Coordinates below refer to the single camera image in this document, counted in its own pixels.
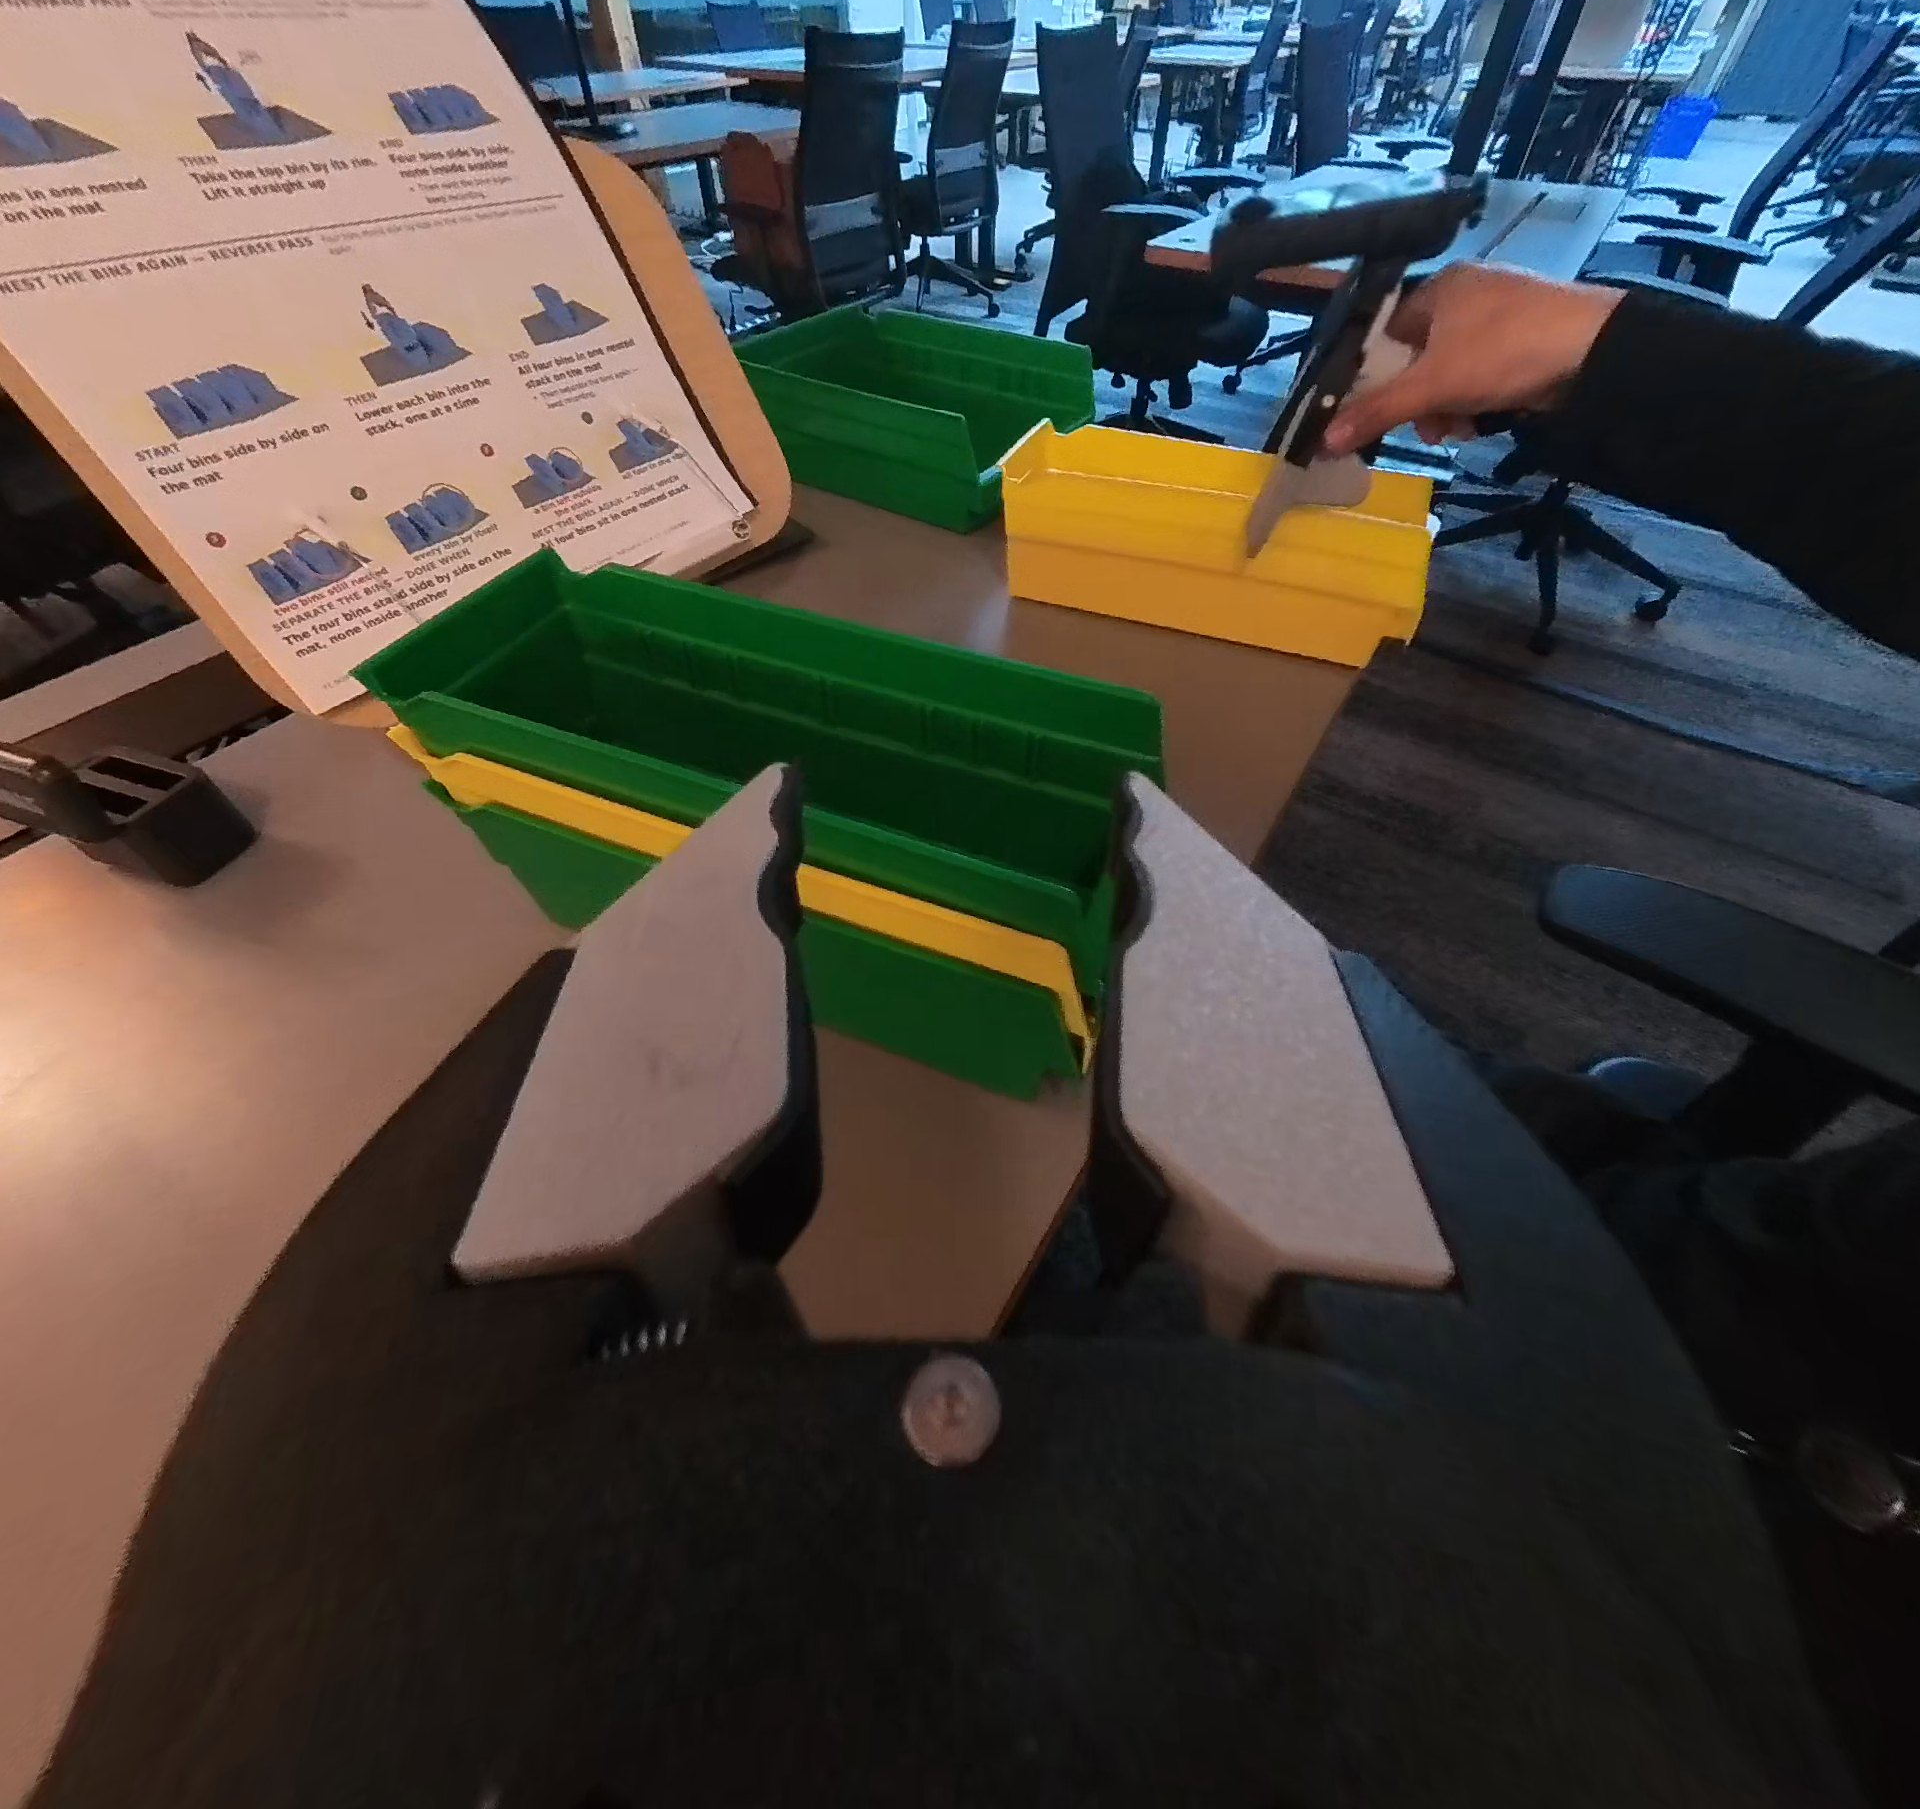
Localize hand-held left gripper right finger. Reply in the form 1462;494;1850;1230
1091;767;1460;1296

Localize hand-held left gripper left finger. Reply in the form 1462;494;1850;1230
449;761;828;1286

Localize yellow plastic bin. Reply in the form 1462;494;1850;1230
385;720;1104;1076
999;419;1438;669

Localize green plastic bin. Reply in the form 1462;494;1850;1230
351;547;1169;1009
732;304;1097;536
424;775;1097;1103

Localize person's right forearm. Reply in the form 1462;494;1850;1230
1529;282;1920;657

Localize person's right hand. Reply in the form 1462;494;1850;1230
1323;257;1632;459

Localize black swivel chair with armrests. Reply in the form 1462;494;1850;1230
1536;860;1920;1159

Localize black plastic holder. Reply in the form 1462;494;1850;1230
0;740;260;891

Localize printed instruction sheet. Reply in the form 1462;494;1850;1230
0;0;751;716

